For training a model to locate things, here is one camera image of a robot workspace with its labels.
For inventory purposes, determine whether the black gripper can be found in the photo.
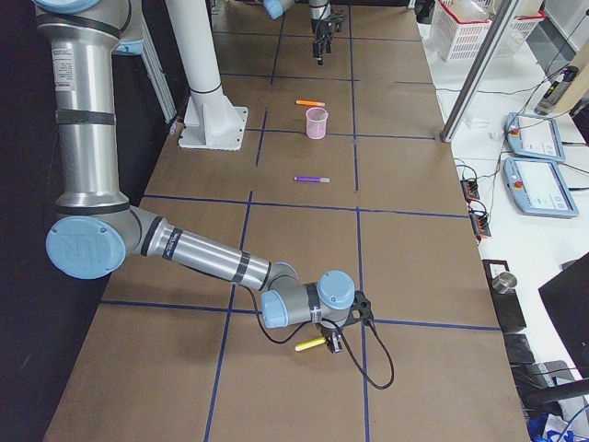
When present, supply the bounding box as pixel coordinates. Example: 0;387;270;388
317;290;371;353
312;9;346;64

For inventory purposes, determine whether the green highlighter pen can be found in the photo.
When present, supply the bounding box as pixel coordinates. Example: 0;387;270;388
294;337;327;352

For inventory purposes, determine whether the orange highlighter pen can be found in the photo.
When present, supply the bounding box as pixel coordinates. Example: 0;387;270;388
295;99;326;107

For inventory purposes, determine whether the purple highlighter pen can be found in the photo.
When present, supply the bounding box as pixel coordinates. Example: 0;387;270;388
294;176;330;183

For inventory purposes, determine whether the pink mesh pen holder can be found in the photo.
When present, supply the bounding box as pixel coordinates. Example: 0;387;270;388
306;107;329;140

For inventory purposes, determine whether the white plastic basket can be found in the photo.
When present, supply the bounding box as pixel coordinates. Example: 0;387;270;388
427;1;546;62

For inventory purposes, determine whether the black box on table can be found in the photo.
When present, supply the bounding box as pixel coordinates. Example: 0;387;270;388
482;259;526;334

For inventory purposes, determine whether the steel cup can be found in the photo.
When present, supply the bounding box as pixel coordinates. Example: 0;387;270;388
491;272;517;295

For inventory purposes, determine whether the near orange power strip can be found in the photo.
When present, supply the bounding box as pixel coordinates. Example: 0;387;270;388
468;210;491;240

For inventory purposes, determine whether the orange power strip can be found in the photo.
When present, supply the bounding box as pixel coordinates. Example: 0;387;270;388
460;179;479;202
468;210;491;240

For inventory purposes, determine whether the far orange power strip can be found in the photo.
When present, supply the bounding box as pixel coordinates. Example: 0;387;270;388
460;179;479;202

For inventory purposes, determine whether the far teach pendant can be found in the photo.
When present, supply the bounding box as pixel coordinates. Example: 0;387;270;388
504;112;566;163

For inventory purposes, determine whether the teach pendant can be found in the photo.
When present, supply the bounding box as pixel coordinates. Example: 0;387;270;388
502;157;579;219
504;112;566;163

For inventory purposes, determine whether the black monitor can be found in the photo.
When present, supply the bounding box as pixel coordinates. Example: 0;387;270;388
539;256;588;378

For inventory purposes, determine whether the near teach pendant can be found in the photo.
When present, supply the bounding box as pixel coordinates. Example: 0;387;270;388
502;157;579;219

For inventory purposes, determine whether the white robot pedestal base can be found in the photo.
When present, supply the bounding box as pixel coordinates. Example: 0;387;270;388
166;0;248;151

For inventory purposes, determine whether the aluminium frame post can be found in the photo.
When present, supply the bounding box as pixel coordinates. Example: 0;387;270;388
440;0;520;143

